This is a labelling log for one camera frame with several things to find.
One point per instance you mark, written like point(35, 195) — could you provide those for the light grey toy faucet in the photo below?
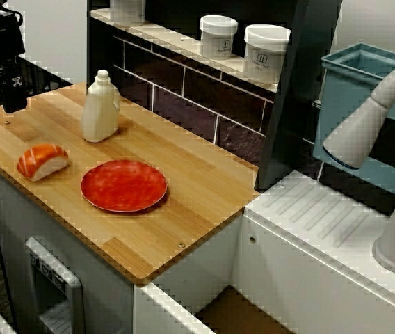
point(357, 132)

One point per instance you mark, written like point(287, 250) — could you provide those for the grey white dispenser panel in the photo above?
point(74, 288)

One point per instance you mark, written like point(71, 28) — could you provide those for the white plastic jug bottle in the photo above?
point(100, 115)

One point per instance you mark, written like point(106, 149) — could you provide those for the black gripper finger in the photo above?
point(14, 87)

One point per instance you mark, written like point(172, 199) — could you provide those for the plain white container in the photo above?
point(128, 12)

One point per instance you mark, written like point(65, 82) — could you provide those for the salmon sushi toy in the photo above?
point(41, 161)

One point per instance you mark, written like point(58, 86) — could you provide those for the red round plate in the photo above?
point(124, 186)

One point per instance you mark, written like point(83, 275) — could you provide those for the white toy sink unit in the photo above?
point(305, 250)

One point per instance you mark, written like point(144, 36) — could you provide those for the dark grey upright panel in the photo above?
point(298, 104)

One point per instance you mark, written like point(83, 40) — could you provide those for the teal plastic bin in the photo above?
point(350, 90)

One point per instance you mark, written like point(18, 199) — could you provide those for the dark tile backsplash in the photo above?
point(169, 76)

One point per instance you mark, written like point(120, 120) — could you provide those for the white lidded jar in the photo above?
point(218, 38)
point(265, 52)

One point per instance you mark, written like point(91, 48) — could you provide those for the dark grey end post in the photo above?
point(98, 45)

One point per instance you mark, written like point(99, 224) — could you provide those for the white kitchen cabinet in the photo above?
point(16, 215)

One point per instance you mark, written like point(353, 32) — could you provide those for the black equipment box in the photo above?
point(46, 85)

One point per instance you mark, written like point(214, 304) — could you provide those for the cream shelf ledge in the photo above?
point(169, 38)

